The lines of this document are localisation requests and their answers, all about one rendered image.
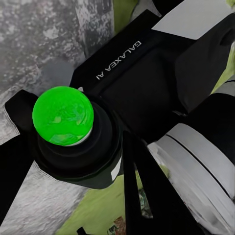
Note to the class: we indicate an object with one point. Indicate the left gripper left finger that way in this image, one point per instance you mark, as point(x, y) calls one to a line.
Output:
point(15, 162)

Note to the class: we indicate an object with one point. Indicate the insectifuge atomizer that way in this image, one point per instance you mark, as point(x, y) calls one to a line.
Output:
point(75, 137)

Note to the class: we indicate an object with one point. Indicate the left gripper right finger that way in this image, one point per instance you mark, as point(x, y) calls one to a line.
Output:
point(171, 215)

